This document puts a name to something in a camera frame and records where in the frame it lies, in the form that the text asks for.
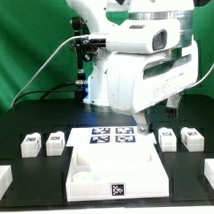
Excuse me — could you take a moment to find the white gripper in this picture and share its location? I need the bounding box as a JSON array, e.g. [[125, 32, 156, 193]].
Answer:
[[107, 44, 199, 135]]

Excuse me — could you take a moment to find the white square tabletop part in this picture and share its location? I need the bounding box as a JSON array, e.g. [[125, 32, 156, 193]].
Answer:
[[63, 124, 171, 202]]

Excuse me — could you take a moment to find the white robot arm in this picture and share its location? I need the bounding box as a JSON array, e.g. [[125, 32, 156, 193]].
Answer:
[[65, 0, 212, 135]]

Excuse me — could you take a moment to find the white sheet with markers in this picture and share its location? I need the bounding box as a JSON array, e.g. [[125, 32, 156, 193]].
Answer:
[[66, 126, 156, 146]]

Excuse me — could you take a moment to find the green backdrop curtain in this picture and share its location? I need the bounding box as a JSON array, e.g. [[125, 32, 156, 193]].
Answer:
[[0, 0, 214, 116]]

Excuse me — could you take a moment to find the white obstacle block left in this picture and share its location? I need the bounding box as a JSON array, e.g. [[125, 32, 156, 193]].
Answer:
[[0, 165, 13, 201]]

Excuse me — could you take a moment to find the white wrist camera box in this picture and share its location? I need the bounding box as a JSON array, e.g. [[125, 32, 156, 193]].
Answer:
[[89, 19, 181, 55]]

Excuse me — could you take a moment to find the black camera on stand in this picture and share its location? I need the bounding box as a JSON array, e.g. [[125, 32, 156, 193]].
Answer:
[[69, 15, 111, 97]]

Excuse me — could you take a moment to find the black cable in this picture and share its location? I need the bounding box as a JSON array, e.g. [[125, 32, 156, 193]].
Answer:
[[12, 81, 79, 106]]

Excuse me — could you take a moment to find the grey camera cable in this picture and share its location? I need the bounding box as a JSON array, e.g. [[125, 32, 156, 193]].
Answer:
[[8, 35, 93, 108]]

